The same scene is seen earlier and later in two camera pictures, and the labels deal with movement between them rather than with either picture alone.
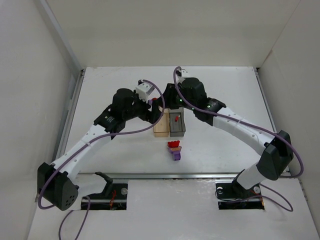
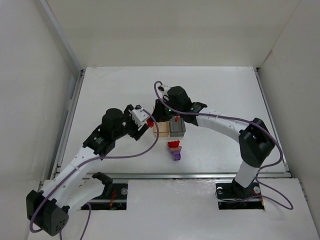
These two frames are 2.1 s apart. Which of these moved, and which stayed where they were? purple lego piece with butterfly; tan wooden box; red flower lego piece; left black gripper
Moved: left black gripper
Stayed: tan wooden box; purple lego piece with butterfly; red flower lego piece
